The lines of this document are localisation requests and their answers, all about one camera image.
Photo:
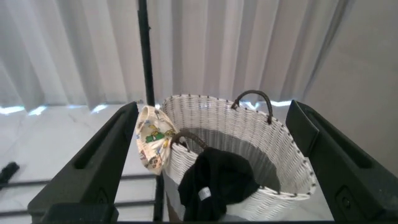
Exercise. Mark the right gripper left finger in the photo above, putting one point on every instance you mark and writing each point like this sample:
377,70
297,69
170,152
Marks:
90,168

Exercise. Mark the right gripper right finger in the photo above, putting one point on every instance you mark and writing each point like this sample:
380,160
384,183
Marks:
351,174

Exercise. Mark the black t-shirt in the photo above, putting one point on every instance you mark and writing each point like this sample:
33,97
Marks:
217,177

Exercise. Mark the white laundry basket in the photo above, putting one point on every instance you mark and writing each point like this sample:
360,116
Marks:
248,130

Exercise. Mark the black clothes rack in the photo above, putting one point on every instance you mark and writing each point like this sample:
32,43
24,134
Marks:
144,46

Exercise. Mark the cream printed garment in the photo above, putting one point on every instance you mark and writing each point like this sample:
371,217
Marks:
154,137

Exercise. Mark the white curtain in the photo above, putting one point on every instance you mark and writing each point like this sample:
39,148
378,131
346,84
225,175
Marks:
77,46

